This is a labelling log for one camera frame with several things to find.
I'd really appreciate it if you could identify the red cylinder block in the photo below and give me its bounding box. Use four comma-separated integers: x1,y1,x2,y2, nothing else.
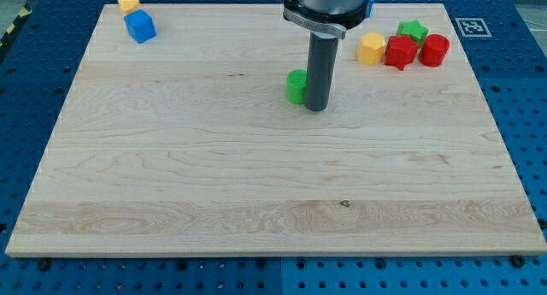
419,34,450,68

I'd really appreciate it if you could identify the small blue block behind arm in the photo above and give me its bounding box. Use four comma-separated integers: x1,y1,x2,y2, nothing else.
365,0,374,19

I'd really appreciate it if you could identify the green star block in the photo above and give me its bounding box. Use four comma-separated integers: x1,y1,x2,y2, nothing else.
397,20,429,46

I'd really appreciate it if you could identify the green cylinder block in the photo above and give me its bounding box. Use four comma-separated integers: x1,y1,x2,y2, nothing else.
285,69,307,104

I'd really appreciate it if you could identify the yellow hexagon block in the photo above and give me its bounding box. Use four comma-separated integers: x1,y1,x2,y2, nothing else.
357,32,386,65

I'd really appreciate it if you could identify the fiducial marker tag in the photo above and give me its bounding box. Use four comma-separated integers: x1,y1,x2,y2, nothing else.
456,17,491,38

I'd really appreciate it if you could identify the red star block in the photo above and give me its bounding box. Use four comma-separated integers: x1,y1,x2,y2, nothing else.
384,34,420,71

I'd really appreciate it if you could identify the wooden board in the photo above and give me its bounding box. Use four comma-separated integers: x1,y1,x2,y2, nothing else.
6,3,546,257

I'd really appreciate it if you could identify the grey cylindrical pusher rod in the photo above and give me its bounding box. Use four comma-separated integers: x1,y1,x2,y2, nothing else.
304,32,338,111

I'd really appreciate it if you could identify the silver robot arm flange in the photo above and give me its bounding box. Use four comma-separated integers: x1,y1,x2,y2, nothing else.
283,0,373,39

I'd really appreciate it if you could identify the yellow heart block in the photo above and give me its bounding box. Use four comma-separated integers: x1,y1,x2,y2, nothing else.
117,0,140,15

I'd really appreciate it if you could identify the blue cube block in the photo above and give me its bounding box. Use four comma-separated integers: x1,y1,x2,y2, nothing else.
124,9,156,44

